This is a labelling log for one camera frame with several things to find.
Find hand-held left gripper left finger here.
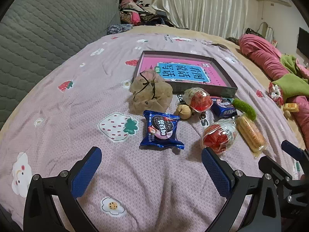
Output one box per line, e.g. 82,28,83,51
23,146,103,232

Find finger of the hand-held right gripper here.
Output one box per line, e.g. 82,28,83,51
281,140,309,162
258,156,294,186

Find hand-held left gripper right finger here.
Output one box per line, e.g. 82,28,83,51
201,147,282,232

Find red snack ball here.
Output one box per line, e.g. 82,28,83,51
183,87,214,113
201,118,238,155

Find clear cracker packet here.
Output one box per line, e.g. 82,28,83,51
233,115,267,159

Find green fuzzy hair ring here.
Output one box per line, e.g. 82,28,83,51
232,98,257,121

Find blue cookie packet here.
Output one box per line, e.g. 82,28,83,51
210,97,238,119
139,110,185,150

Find walnut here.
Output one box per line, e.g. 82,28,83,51
175,104,193,119

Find shallow grey cardboard box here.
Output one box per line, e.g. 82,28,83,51
133,51,238,98

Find beige mesh drawstring pouch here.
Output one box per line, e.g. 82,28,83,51
130,71,173,114

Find yellow snack packet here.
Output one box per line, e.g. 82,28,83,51
284,103,299,113

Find red floral cloth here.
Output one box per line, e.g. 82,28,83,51
269,82,284,105

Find green fleece blanket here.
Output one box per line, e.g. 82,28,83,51
273,54,309,102

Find lilac strawberry-printed bedsheet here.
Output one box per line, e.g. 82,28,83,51
0,32,302,232

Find pink comforter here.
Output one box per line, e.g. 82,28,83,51
239,34,309,136

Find black television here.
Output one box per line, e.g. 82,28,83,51
297,27,309,58

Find white metal rack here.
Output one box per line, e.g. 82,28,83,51
259,22,278,46

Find black bag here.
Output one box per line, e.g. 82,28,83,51
246,28,264,38

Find dark floral cloth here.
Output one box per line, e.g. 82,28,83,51
107,24,133,35

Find grey quilted headboard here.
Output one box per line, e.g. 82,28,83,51
0,0,121,128

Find pile of clothes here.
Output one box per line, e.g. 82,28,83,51
118,0,179,28

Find white satin curtain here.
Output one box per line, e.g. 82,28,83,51
152,0,249,39

